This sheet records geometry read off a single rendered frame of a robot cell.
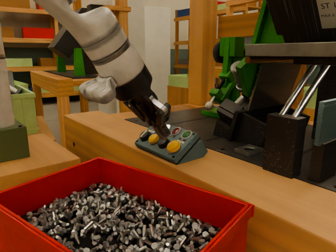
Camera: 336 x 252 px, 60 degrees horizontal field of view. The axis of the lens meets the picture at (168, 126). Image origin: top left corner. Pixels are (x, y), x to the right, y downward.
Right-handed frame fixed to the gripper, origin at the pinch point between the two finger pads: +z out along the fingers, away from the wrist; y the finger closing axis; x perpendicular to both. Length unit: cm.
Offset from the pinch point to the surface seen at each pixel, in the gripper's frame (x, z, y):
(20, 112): 13, 4, 82
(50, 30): -178, 73, 629
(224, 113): -18.5, 13.4, 3.1
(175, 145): 0.2, 3.5, -2.2
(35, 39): -140, 71, 629
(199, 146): -3.6, 7.6, -3.7
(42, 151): 18.0, 3.1, 37.4
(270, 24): -31.9, -3.1, -6.7
